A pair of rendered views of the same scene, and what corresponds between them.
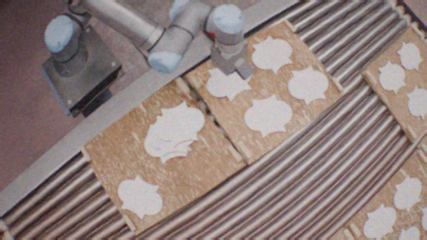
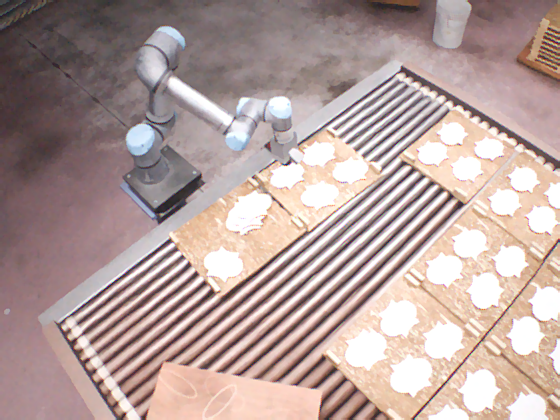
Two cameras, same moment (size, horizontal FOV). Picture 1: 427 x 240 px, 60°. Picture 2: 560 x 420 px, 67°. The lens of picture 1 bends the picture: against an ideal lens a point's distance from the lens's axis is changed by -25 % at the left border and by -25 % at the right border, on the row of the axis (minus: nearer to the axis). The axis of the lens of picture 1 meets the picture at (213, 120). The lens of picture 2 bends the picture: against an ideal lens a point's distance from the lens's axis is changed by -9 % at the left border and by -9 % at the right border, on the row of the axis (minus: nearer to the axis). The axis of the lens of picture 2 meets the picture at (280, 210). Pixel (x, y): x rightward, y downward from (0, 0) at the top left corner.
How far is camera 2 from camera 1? 58 cm
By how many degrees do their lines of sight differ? 15
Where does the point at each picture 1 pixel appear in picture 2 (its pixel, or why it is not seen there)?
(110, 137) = (196, 224)
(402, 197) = (464, 247)
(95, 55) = (177, 167)
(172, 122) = (247, 205)
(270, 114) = (320, 194)
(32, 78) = (101, 228)
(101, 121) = (187, 215)
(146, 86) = (224, 187)
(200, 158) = (270, 229)
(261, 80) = (311, 173)
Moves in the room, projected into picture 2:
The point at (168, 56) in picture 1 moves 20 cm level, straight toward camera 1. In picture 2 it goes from (239, 134) to (258, 177)
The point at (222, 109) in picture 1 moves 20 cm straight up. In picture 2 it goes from (284, 195) to (280, 162)
